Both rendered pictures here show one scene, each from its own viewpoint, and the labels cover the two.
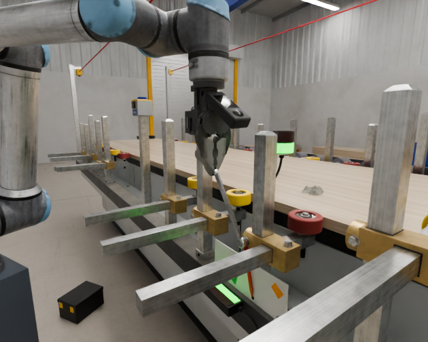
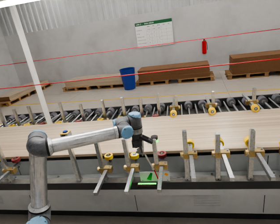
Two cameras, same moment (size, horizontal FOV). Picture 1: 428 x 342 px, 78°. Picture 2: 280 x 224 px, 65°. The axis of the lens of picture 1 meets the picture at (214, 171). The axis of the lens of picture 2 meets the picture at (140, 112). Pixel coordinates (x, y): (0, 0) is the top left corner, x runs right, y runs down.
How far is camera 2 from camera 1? 1.43 m
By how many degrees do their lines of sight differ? 43
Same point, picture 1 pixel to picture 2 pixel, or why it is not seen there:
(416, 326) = not seen: hidden behind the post
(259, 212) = (156, 158)
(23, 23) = (92, 142)
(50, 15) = (106, 137)
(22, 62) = not seen: hidden behind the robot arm
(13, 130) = (44, 178)
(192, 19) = (135, 121)
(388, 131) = (184, 138)
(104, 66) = not seen: outside the picture
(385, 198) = (186, 148)
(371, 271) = (191, 161)
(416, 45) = (104, 5)
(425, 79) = (115, 26)
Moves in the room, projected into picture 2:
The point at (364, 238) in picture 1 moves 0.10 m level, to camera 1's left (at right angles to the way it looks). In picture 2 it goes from (184, 155) to (177, 162)
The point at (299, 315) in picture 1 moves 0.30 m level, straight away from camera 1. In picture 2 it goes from (192, 171) to (169, 153)
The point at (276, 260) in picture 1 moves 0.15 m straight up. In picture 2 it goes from (165, 167) to (163, 152)
